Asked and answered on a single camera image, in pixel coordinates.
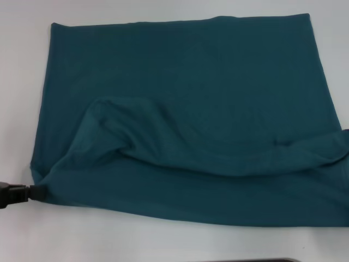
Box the teal blue printed T-shirt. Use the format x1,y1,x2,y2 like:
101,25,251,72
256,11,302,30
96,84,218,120
29,12,349,228

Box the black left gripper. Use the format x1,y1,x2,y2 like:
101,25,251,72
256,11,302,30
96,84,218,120
0,181,46,211

